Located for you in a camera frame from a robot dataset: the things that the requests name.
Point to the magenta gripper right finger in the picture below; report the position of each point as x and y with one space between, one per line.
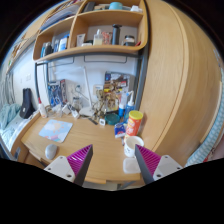
154 167

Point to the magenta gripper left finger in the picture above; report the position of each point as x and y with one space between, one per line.
73 167

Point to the grey computer mouse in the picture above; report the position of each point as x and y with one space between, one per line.
50 151

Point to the pastel patterned mouse pad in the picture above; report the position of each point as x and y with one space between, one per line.
55 130

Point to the clear plastic lid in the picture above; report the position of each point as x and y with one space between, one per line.
130 166

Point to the white mug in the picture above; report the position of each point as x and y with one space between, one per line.
129 147

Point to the blue snack packet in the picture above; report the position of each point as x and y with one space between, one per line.
119 130

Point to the orange yellow-lidded canister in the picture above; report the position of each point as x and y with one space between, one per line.
134 121

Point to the white desk lamp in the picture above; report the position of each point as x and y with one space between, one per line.
87 110

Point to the teal round tin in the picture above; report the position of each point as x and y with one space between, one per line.
112 119

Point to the blue spray bottle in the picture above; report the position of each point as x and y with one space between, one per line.
130 105

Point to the white red-capped bottle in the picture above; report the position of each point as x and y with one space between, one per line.
42 109

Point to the blue figure box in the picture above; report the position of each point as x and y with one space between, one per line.
57 92

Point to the light blue bedding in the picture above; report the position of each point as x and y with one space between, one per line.
11 123

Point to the dark glass jar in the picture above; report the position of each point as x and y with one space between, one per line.
129 40

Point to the clear perfume bottle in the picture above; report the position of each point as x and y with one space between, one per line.
98 38

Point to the tall black bottle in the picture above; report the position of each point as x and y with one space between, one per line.
115 34

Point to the teal bowl on shelf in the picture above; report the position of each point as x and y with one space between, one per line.
115 6

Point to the wooden wall shelf unit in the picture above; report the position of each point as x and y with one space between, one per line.
88 23

